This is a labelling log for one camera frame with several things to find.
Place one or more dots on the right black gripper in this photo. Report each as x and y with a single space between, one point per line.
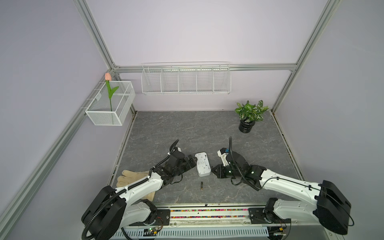
218 172

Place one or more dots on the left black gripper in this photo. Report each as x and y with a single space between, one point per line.
193 163

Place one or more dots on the white digital alarm clock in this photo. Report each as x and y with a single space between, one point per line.
203 165

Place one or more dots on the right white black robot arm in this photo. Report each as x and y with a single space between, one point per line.
322 203

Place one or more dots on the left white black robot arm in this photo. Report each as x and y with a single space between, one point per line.
113 209

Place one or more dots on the beige work glove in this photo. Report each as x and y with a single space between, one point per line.
135 180

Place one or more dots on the green potted plant black pot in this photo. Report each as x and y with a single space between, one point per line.
250 114

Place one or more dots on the pink artificial tulip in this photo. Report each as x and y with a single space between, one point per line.
111 91

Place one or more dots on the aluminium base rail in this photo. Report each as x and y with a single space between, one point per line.
216 214

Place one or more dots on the white wire wall shelf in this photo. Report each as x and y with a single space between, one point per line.
186 78

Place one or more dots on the white mesh wall basket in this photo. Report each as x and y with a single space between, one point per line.
97 106

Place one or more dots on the white vented cable duct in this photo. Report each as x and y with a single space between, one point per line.
201 233

